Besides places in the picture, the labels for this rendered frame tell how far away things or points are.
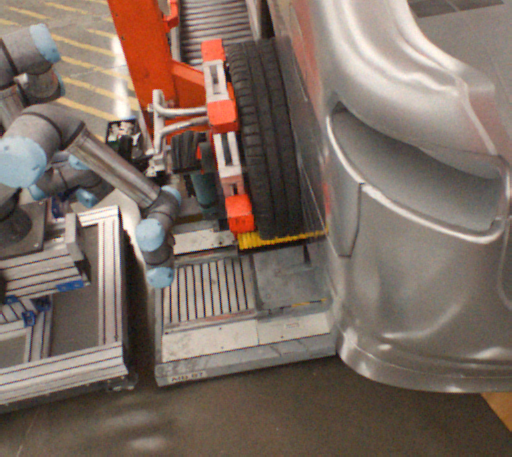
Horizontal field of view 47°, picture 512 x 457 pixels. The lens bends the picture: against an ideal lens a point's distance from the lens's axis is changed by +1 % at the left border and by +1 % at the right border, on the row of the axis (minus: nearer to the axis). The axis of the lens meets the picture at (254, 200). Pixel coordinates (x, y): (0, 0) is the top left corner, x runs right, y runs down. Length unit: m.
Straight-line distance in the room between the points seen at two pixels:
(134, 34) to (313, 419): 1.56
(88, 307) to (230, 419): 0.72
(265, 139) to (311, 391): 1.08
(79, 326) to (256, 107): 1.22
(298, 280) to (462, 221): 1.46
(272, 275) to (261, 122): 0.88
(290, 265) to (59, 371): 0.96
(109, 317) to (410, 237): 1.64
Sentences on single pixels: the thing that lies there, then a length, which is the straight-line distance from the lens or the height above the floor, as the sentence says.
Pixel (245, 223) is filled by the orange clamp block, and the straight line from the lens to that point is 1.71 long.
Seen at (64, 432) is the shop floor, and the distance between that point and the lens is 2.49.
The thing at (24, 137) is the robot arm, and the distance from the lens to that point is 1.43.
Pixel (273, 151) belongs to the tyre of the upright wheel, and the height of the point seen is 1.03.
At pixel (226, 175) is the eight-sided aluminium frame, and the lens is 1.70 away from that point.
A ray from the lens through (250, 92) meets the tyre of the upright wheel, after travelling 1.68.
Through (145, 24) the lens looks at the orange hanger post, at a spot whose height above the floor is 1.10.
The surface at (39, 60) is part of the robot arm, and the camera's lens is 1.85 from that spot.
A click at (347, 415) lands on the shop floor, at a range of 2.30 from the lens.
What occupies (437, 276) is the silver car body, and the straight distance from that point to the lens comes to 1.01.
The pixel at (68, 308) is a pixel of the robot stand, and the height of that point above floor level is 0.21.
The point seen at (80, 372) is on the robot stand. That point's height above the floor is 0.22.
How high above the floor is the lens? 2.08
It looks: 44 degrees down
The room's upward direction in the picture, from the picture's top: 9 degrees counter-clockwise
